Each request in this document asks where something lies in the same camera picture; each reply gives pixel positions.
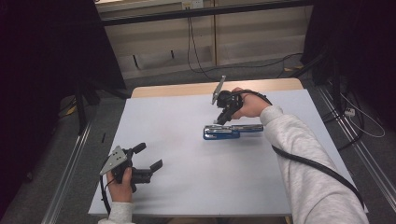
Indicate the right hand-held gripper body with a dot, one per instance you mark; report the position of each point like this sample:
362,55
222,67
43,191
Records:
229,102

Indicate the black curtain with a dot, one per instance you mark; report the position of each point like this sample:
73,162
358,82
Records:
46,77
358,46

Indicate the white wall socket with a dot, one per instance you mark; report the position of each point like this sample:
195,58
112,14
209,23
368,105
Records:
192,4

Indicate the black horizontal bar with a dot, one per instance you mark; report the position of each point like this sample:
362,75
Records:
205,11

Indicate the white power strip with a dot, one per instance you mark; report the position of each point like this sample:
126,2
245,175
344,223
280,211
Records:
350,112

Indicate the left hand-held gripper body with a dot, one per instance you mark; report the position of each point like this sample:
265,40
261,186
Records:
120,159

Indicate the person's right hand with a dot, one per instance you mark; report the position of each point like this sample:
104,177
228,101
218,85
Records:
251,105

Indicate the blue and silver stapler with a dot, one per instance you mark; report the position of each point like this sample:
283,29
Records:
229,132

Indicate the person's left hand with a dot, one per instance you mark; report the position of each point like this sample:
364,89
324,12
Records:
122,188

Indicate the white table mat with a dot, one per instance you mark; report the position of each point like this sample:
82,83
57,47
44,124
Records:
193,174

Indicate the metal floor rail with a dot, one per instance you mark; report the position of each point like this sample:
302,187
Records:
67,174
358,149

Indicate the black stand legs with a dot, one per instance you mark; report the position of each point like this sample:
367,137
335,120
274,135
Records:
88,99
323,71

